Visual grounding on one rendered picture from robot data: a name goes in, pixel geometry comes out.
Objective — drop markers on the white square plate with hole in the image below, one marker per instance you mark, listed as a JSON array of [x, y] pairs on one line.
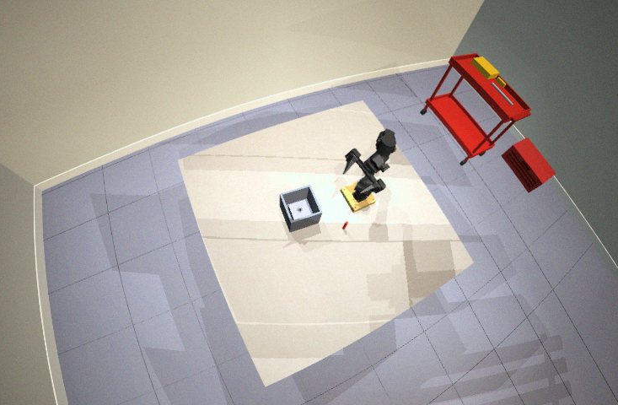
[[298, 209]]

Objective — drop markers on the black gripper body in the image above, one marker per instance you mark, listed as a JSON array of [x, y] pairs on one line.
[[367, 168]]

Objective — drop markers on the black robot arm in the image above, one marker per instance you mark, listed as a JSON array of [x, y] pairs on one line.
[[384, 147]]

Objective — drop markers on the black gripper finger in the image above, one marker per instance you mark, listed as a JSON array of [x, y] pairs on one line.
[[350, 161], [373, 187]]

